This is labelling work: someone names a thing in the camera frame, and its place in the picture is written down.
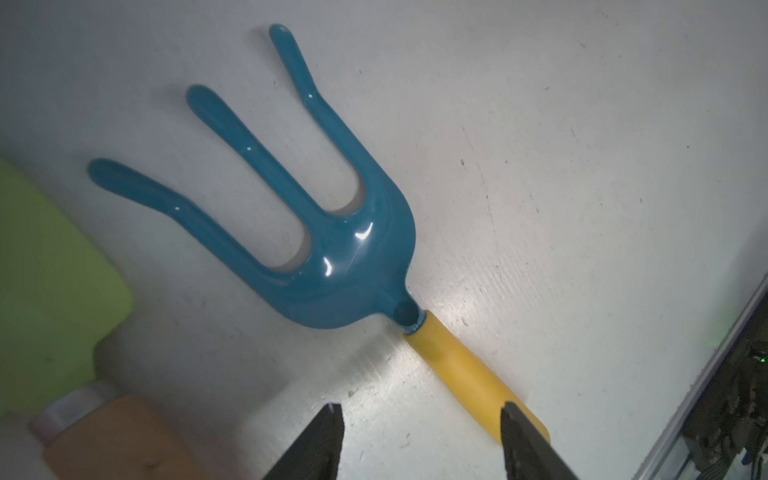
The green trowel wooden handle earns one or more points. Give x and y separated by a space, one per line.
60 297

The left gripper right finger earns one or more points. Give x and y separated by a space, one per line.
527 454

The teal rake yellow handle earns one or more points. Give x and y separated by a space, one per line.
357 263

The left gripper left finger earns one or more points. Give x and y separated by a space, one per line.
315 453

